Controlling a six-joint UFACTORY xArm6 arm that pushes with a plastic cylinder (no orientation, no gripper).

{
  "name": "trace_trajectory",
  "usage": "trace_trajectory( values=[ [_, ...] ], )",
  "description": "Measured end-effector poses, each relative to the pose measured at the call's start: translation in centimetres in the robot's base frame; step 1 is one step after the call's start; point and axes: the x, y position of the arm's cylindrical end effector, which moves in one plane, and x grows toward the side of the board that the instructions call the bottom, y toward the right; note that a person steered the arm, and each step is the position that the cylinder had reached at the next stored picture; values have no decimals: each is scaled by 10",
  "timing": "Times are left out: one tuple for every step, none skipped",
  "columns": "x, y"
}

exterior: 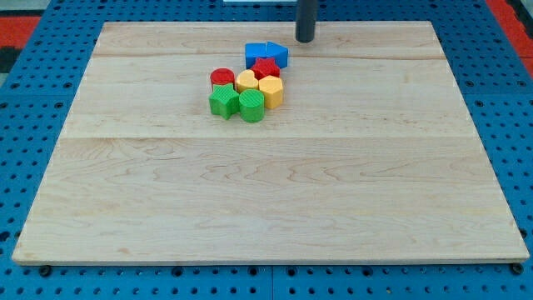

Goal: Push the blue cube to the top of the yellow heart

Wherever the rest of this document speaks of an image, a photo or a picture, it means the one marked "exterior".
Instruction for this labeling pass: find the yellow heart block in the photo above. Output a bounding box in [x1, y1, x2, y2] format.
[236, 69, 259, 93]

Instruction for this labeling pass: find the red star block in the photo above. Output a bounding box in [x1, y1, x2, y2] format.
[251, 57, 281, 80]

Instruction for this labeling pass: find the green cylinder block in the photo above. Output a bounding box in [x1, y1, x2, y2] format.
[239, 89, 265, 123]

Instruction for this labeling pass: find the green star block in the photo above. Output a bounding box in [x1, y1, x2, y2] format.
[209, 83, 240, 120]

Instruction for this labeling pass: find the red cylinder block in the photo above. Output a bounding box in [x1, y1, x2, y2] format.
[209, 67, 235, 89]

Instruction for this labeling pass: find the light wooden board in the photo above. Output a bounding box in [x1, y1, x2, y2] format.
[12, 21, 530, 266]

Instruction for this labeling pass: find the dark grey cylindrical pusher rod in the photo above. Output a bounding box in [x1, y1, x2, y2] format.
[295, 0, 318, 43]

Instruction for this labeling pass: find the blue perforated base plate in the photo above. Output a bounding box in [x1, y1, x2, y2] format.
[1, 0, 532, 299]

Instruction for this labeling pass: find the blue triangular prism block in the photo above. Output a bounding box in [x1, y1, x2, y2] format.
[266, 41, 289, 68]

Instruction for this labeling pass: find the blue cube block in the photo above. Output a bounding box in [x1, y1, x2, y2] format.
[245, 42, 267, 69]

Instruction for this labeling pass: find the yellow hexagon block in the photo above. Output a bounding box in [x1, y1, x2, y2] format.
[259, 76, 284, 109]

